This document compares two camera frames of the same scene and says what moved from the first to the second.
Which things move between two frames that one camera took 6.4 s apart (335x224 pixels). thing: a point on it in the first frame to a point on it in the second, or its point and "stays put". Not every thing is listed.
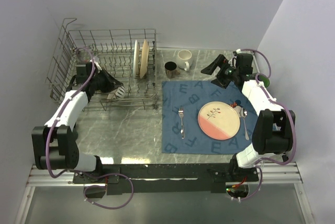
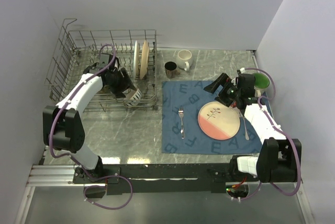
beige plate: [144, 58] stays put
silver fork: [181, 112] stays put
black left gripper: [112, 82] to [126, 81]
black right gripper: [220, 80] to [222, 80]
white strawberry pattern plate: [135, 59] stays put
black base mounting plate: [164, 178] stays put
